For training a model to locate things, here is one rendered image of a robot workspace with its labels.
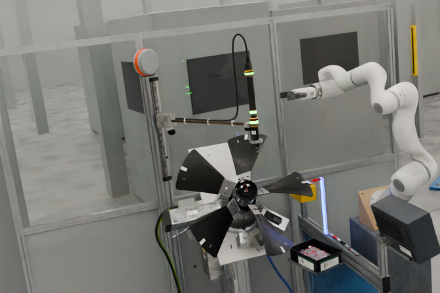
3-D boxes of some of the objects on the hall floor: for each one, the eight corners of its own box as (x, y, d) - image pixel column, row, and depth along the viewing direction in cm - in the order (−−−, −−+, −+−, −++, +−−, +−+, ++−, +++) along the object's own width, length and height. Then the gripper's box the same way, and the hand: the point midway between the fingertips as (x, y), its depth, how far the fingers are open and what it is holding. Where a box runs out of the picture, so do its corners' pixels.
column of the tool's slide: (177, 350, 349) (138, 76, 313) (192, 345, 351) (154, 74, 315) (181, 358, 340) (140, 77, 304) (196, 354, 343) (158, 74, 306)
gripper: (306, 83, 284) (276, 87, 280) (321, 86, 268) (290, 91, 263) (308, 97, 286) (277, 101, 281) (323, 100, 269) (291, 105, 265)
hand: (285, 96), depth 272 cm, fingers open, 8 cm apart
